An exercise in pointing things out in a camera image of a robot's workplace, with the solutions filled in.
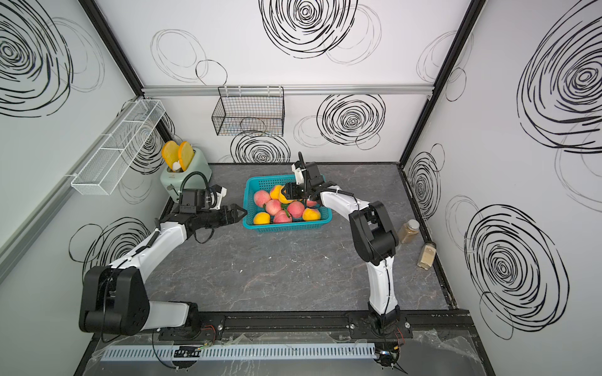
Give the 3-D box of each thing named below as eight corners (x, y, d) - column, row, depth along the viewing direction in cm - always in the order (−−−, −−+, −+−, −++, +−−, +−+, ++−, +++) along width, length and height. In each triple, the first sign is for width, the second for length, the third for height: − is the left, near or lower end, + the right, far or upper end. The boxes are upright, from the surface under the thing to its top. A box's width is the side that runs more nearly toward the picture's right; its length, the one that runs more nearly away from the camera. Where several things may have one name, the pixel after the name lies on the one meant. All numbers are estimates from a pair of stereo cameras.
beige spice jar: (415, 265, 89) (419, 261, 86) (422, 243, 95) (426, 238, 91) (428, 271, 87) (432, 267, 84) (433, 248, 93) (438, 244, 90)
